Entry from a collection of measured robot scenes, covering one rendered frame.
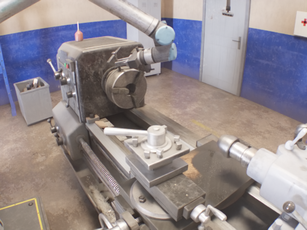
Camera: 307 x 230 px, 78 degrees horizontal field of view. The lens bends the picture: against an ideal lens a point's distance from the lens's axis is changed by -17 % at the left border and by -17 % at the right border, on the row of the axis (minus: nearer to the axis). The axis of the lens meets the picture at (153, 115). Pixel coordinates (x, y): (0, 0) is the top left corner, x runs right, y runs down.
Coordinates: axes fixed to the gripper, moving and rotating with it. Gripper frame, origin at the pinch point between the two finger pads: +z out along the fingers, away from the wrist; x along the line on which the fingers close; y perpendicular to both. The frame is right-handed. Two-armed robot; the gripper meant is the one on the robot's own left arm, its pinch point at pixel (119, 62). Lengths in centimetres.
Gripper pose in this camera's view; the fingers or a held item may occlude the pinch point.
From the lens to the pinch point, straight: 132.5
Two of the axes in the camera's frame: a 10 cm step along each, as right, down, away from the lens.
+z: -9.2, 0.9, 3.8
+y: -3.1, -7.5, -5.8
